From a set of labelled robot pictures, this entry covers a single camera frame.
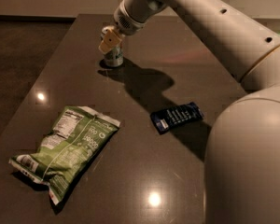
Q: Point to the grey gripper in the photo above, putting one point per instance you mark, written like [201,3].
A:
[126,22]

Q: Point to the green chip bag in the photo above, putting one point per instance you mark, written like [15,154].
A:
[76,136]

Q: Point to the green 7up soda can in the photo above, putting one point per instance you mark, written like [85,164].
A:
[114,58]

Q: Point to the dark blue snack packet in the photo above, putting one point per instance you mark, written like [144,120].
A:
[166,119]

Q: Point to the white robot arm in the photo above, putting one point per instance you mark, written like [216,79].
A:
[242,157]

